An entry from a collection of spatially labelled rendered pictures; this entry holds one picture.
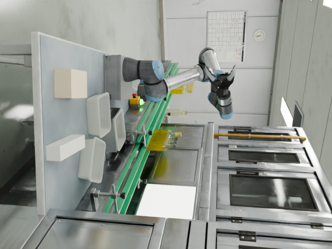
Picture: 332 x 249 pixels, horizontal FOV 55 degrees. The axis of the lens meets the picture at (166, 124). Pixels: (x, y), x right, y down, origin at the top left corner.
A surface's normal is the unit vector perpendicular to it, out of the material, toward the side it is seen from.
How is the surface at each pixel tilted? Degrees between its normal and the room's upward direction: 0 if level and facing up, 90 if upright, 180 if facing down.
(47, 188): 0
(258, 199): 90
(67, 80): 90
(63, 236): 90
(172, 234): 90
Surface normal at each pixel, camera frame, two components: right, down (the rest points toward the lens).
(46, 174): 0.99, 0.04
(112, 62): -0.16, 0.11
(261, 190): -0.04, -0.90
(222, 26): -0.16, 0.43
